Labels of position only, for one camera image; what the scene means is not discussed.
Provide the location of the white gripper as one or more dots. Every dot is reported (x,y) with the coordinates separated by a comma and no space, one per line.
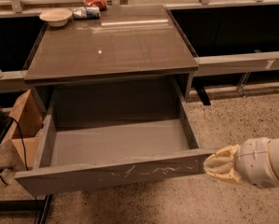
(253,162)

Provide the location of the grey top drawer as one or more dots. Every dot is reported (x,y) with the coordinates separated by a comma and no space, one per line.
(104,135)

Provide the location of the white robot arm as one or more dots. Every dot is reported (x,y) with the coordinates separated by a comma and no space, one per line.
(254,162)

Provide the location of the grey drawer cabinet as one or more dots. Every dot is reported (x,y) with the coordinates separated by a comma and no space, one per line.
(126,42)

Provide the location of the cardboard box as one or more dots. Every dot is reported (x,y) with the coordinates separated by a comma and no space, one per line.
(22,134)

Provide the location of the red snack bag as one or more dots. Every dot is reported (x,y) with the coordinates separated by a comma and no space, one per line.
(96,3)

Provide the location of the white bowl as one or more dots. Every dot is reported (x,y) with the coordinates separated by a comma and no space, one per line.
(56,17)

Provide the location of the black table frame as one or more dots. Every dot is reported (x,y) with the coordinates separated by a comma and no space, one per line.
(40,207)

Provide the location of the grey metal rail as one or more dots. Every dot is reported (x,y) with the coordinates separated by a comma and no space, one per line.
(206,66)

